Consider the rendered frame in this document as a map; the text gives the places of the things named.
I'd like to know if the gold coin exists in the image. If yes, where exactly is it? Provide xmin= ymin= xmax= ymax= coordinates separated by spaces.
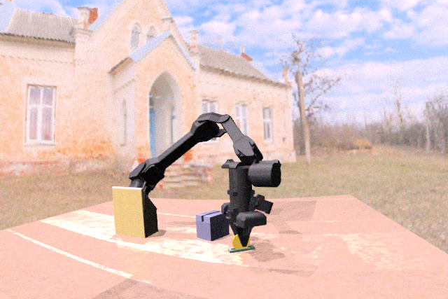
xmin=232 ymin=235 xmax=250 ymax=249

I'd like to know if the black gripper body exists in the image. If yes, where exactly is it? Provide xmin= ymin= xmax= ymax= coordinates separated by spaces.
xmin=221 ymin=186 xmax=267 ymax=228

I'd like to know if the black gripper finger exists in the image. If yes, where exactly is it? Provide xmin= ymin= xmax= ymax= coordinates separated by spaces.
xmin=226 ymin=216 xmax=237 ymax=235
xmin=233 ymin=223 xmax=253 ymax=247

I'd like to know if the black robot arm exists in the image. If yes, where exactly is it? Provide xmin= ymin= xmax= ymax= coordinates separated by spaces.
xmin=129 ymin=112 xmax=281 ymax=214

